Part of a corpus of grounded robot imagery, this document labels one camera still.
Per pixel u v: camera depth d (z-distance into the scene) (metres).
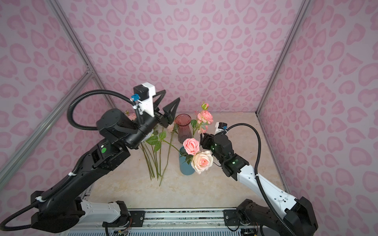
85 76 0.88
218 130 0.67
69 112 0.30
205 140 0.66
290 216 0.38
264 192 0.43
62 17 0.72
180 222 0.73
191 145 0.50
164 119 0.44
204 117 0.62
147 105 0.40
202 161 0.48
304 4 0.69
